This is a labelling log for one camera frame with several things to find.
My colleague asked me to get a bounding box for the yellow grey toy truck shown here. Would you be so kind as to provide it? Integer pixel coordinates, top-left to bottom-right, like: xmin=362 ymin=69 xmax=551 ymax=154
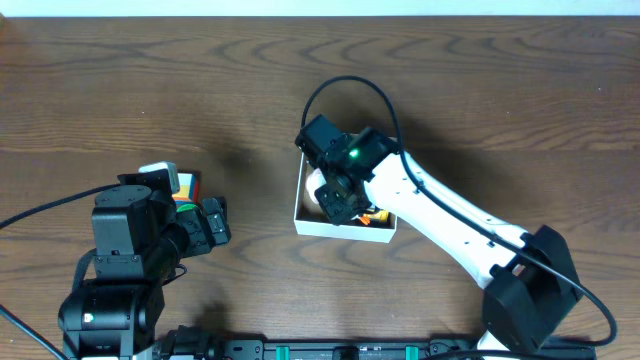
xmin=359 ymin=209 xmax=390 ymax=226

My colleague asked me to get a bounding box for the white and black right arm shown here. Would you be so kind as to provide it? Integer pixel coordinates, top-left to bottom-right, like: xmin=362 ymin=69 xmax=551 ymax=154
xmin=295 ymin=115 xmax=581 ymax=353

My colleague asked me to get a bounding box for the white cardboard box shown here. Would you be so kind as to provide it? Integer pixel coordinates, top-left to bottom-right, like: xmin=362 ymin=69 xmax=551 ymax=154
xmin=293 ymin=130 xmax=397 ymax=243

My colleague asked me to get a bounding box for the green round spinner toy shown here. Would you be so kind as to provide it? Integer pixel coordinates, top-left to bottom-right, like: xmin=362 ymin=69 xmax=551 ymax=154
xmin=176 ymin=203 xmax=199 ymax=212

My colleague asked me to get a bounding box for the black mounting rail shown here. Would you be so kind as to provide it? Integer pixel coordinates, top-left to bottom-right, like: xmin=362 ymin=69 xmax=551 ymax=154
xmin=159 ymin=325 xmax=596 ymax=360

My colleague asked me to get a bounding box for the multicoloured puzzle cube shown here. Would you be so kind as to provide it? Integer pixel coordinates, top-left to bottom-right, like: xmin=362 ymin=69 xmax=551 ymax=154
xmin=172 ymin=173 xmax=199 ymax=203

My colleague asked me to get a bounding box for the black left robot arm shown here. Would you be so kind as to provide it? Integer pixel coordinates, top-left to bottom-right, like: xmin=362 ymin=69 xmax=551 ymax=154
xmin=58 ymin=185 xmax=231 ymax=359

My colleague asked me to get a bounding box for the pink duck figurine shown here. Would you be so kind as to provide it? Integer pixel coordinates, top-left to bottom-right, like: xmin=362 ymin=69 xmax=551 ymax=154
xmin=305 ymin=169 xmax=326 ymax=205

